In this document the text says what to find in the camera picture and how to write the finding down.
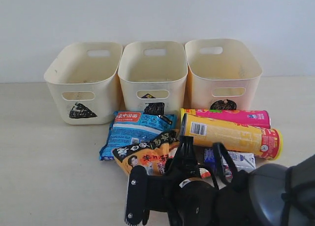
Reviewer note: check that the blue instant noodle packet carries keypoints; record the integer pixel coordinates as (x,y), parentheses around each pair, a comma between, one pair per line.
(134,127)

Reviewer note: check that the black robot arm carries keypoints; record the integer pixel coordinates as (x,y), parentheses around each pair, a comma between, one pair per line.
(272,195)

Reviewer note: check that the orange instant noodle packet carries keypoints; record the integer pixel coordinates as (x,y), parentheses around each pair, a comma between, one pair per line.
(152,155)

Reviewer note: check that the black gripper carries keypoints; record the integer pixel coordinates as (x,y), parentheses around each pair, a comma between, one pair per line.
(188,200)

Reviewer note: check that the blue white milk carton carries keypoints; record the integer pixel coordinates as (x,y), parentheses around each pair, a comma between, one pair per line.
(242,161)

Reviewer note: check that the purple drink carton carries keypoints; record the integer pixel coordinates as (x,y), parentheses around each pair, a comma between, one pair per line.
(147,96)

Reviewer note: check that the pink chips can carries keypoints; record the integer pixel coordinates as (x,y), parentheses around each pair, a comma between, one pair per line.
(256,118)

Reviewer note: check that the yellow chips can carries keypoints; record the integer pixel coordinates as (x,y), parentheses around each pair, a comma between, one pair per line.
(262,142)

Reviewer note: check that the cream bin square mark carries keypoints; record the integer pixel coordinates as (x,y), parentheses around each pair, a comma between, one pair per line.
(156,67)

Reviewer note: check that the cream bin triangle mark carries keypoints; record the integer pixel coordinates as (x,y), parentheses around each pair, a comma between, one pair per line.
(84,83)

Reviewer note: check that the cream bin circle mark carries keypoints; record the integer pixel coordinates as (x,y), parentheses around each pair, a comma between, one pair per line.
(223,74)

